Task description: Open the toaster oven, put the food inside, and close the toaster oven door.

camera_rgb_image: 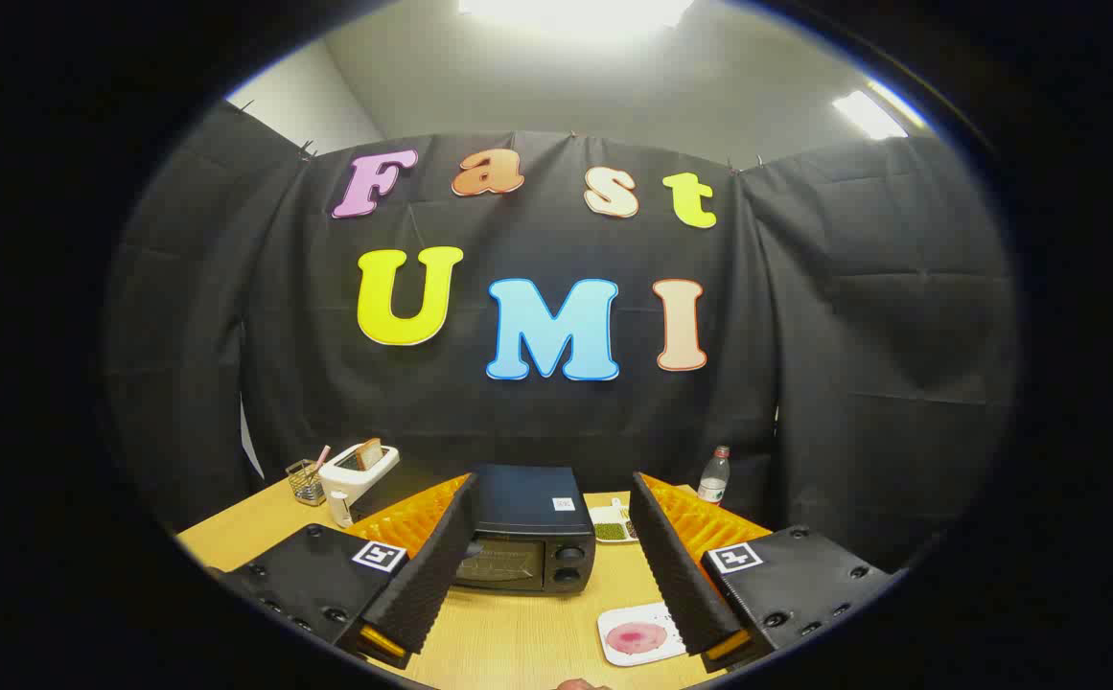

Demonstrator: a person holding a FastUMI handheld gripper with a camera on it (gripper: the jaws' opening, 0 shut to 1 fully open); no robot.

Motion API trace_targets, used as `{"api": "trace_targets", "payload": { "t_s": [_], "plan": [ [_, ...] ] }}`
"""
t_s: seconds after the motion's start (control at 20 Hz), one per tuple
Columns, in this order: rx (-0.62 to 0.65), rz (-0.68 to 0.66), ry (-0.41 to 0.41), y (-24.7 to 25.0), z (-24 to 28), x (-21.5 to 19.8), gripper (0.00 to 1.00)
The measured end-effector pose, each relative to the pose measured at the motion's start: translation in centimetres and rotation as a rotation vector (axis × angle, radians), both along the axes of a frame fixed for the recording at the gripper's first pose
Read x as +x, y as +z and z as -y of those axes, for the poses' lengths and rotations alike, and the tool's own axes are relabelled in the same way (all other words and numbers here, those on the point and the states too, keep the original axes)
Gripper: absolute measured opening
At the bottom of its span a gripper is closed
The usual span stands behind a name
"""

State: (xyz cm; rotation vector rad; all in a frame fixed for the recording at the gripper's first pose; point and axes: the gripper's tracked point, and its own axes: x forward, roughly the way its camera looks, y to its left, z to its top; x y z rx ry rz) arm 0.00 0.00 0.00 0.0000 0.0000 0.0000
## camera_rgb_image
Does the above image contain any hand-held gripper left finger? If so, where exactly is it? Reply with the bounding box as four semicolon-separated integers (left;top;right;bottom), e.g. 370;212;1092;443
206;471;480;670

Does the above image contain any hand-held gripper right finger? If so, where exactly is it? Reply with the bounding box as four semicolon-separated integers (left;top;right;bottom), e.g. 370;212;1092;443
629;471;902;672

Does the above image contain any white square plate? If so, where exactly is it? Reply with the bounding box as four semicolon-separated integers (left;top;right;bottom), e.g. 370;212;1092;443
597;602;689;668

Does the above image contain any pink ham slice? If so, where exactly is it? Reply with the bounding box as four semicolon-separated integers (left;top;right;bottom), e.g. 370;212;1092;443
606;621;670;657

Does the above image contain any black toaster oven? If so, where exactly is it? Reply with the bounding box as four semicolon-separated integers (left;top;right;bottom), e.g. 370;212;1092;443
452;464;597;597

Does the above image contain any white bread toaster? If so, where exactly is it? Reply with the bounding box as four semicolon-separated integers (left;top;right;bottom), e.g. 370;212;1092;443
318;443;401;528

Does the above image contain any white divided bean dish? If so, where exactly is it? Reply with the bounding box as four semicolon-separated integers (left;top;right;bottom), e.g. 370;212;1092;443
589;498;640;545

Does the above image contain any clear plastic water bottle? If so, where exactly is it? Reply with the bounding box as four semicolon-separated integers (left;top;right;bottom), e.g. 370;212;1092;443
697;445;732;506

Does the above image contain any black backdrop cloth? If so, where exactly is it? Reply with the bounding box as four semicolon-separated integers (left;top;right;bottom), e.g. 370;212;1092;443
101;96;1022;576

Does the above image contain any narrow ceiling light panel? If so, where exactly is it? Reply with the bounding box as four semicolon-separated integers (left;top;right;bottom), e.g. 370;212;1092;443
832;81;926;142

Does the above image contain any large ceiling light panel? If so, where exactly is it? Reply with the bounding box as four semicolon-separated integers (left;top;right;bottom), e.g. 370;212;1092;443
458;0;696;32

